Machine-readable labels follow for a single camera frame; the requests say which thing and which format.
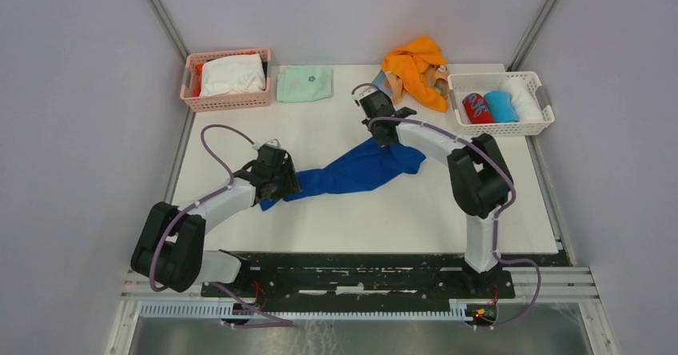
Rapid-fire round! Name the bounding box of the blue microfiber towel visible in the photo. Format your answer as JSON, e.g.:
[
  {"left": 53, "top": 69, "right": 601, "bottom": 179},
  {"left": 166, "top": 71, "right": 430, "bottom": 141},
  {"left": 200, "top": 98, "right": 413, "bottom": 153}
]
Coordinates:
[{"left": 282, "top": 138, "right": 425, "bottom": 202}]

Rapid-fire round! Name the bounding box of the white towel in pink basket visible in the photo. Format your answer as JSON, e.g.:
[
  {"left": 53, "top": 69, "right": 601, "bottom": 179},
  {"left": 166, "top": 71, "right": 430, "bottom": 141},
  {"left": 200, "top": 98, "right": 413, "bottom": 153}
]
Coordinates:
[{"left": 200, "top": 54, "right": 266, "bottom": 96}]

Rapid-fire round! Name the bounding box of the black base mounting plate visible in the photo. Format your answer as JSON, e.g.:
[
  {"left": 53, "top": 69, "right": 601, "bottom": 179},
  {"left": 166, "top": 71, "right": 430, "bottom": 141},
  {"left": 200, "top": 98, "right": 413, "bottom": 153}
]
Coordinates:
[{"left": 200, "top": 252, "right": 570, "bottom": 314}]

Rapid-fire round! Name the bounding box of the white plastic basket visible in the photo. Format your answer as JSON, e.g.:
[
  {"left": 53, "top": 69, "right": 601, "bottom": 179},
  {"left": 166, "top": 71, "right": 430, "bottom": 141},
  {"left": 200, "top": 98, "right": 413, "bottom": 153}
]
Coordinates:
[{"left": 447, "top": 71, "right": 556, "bottom": 136}]

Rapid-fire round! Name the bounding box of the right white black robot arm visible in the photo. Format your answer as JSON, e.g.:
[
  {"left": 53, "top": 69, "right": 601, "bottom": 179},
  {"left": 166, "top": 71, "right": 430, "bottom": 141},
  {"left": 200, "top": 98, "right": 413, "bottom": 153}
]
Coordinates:
[{"left": 351, "top": 83, "right": 516, "bottom": 297}]

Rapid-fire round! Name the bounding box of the white rolled towel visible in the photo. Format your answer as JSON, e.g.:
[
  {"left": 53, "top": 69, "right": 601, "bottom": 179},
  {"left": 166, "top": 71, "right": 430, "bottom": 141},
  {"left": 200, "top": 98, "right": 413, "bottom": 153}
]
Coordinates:
[{"left": 501, "top": 77, "right": 544, "bottom": 123}]

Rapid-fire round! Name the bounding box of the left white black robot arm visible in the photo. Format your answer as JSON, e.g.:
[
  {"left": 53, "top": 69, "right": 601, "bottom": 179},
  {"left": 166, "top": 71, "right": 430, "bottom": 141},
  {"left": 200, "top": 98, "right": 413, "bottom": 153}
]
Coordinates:
[{"left": 130, "top": 144, "right": 301, "bottom": 297}]

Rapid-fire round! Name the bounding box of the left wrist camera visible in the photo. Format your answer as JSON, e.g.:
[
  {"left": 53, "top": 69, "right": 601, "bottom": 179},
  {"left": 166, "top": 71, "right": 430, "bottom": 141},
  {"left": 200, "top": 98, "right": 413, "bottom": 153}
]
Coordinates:
[{"left": 252, "top": 138, "right": 281, "bottom": 150}]

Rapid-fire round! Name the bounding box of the white slotted cable duct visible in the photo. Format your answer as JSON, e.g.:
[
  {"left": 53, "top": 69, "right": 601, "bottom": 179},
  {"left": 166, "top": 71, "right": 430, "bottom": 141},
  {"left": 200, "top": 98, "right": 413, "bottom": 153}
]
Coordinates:
[{"left": 139, "top": 301, "right": 472, "bottom": 322}]

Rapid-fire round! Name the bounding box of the pink plastic basket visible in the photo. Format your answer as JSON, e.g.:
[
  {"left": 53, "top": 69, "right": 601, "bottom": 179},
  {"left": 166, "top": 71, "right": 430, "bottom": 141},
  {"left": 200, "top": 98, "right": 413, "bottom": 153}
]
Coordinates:
[{"left": 179, "top": 47, "right": 271, "bottom": 112}]

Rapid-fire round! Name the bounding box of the patterned peach towel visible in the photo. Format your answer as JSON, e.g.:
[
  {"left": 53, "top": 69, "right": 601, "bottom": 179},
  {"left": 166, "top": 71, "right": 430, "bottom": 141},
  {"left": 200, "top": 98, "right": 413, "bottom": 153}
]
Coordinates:
[{"left": 370, "top": 65, "right": 450, "bottom": 104}]

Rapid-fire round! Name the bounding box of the mint green folded towel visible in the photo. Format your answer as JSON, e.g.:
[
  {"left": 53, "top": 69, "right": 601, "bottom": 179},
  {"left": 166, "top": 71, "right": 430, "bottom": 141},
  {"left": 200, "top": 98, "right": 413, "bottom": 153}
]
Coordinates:
[{"left": 276, "top": 66, "right": 333, "bottom": 103}]

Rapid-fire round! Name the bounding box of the red rolled towel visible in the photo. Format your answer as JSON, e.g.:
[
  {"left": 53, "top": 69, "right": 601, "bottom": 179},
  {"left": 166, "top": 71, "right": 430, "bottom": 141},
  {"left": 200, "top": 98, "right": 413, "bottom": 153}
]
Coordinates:
[{"left": 462, "top": 93, "right": 494, "bottom": 124}]

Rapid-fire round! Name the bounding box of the purple cable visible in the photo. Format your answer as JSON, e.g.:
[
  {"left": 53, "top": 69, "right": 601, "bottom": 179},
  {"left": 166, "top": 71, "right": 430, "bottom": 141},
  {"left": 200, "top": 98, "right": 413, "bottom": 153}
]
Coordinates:
[
  {"left": 149, "top": 124, "right": 296, "bottom": 329},
  {"left": 351, "top": 82, "right": 543, "bottom": 330}
]

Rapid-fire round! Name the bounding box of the orange crumpled towel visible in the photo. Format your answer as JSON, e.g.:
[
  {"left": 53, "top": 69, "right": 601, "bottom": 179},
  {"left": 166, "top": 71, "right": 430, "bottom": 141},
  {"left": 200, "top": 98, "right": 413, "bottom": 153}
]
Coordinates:
[{"left": 381, "top": 35, "right": 448, "bottom": 113}]

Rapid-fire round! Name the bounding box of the light blue rolled towel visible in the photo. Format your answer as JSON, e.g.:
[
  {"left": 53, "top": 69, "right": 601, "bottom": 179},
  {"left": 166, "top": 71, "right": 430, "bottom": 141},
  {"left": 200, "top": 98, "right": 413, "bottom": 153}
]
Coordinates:
[{"left": 484, "top": 90, "right": 519, "bottom": 123}]

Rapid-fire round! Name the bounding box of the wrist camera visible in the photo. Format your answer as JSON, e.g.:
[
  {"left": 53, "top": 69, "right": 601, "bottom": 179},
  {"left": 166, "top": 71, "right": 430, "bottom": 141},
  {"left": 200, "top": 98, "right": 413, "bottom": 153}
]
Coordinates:
[
  {"left": 353, "top": 86, "right": 378, "bottom": 104},
  {"left": 252, "top": 138, "right": 281, "bottom": 150}
]

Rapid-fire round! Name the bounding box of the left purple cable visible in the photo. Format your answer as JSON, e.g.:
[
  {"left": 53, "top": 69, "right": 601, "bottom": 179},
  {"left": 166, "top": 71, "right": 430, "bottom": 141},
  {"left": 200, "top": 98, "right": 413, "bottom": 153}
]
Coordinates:
[{"left": 149, "top": 124, "right": 296, "bottom": 329}]

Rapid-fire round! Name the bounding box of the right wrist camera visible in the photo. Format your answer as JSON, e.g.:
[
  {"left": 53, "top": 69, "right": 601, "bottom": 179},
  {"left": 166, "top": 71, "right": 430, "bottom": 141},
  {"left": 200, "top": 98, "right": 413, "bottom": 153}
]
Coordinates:
[{"left": 353, "top": 86, "right": 378, "bottom": 104}]

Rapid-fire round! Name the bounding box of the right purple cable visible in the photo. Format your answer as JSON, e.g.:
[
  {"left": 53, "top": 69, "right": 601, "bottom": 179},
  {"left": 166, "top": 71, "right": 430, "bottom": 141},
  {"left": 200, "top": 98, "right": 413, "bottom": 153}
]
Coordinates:
[{"left": 351, "top": 82, "right": 543, "bottom": 330}]

